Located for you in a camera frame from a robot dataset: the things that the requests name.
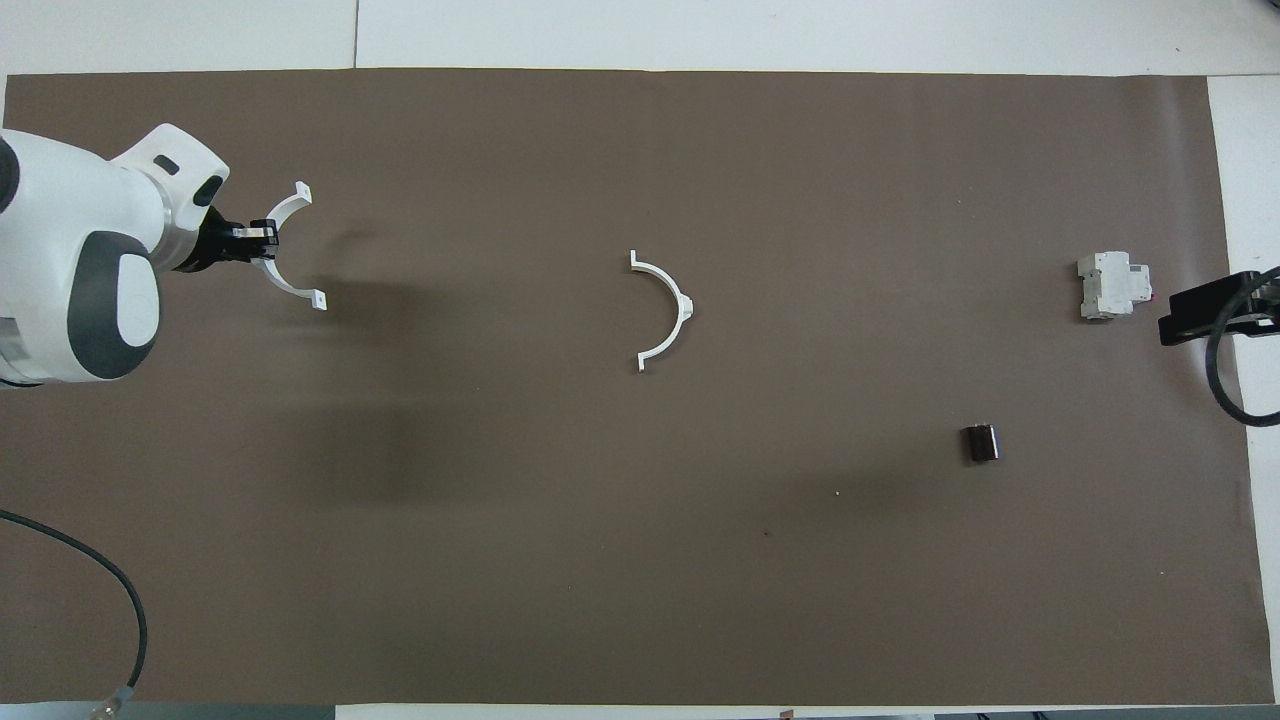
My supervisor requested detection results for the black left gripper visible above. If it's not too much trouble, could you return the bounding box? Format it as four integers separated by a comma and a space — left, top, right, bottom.
184, 210, 280, 274

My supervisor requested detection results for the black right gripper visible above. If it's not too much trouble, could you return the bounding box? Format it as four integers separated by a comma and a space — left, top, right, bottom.
1157, 269, 1280, 348

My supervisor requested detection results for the white half-ring pipe clamp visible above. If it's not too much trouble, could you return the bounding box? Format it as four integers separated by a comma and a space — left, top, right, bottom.
252, 181, 329, 314
629, 249, 696, 375

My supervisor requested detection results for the white circuit breaker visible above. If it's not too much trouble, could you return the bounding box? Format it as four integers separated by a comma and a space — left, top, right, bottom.
1076, 251, 1153, 322

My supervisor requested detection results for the brown paper table mat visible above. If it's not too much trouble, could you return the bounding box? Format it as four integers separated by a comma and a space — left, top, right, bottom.
0, 68, 1276, 707

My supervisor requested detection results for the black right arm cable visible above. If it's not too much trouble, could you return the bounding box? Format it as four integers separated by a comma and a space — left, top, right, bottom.
1204, 265, 1280, 429

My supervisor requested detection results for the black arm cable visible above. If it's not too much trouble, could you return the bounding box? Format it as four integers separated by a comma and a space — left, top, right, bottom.
1204, 265, 1280, 429
0, 508, 150, 720

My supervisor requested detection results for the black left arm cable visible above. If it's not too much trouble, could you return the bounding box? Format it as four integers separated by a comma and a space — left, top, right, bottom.
0, 508, 150, 720

